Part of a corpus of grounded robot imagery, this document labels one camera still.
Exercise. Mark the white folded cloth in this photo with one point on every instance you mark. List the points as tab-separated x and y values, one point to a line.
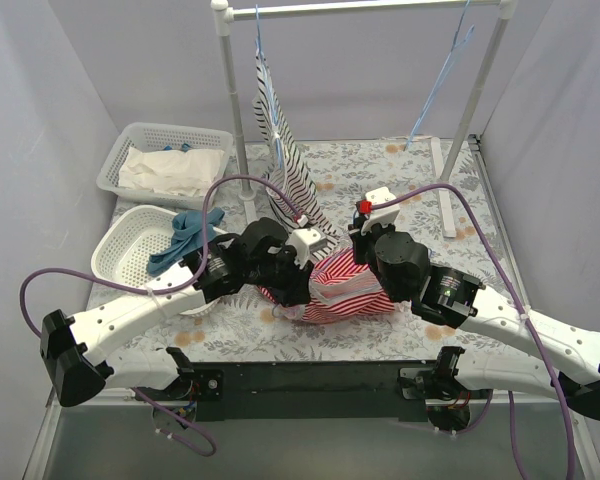
171	172

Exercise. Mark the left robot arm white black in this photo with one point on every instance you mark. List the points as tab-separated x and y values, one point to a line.
81	352

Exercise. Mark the blue hanger with striped top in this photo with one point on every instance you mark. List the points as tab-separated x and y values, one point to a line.
270	114

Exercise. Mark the floral table mat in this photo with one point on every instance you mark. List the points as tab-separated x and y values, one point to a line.
247	327

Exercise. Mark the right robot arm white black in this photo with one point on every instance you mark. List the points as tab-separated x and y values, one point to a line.
562	360

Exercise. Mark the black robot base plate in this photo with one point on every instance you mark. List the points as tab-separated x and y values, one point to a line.
312	390

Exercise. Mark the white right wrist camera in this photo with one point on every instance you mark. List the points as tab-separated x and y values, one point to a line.
378	207

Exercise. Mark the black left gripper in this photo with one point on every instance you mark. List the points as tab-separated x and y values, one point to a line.
294	285

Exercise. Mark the black white striped tank top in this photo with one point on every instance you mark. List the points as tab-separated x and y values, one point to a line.
295	179

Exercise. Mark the white rectangular basket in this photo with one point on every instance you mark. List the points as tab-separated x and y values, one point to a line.
150	137

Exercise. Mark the white oval perforated basket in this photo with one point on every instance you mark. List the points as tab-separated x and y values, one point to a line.
122	255

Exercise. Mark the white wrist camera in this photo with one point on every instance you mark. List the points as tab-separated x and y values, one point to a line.
305	241
378	207

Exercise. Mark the blue garment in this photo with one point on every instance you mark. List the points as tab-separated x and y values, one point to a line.
187	237

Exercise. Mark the white clothes rack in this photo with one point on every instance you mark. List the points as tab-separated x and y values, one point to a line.
224	16

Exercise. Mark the small blue item in basket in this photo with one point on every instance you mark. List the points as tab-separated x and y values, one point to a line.
183	148

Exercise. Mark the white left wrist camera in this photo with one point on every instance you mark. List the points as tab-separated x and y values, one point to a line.
305	241

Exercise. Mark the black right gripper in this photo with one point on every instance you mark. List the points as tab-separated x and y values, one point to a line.
361	251

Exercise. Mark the red white striped tank top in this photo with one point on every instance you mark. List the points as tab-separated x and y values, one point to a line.
345	295

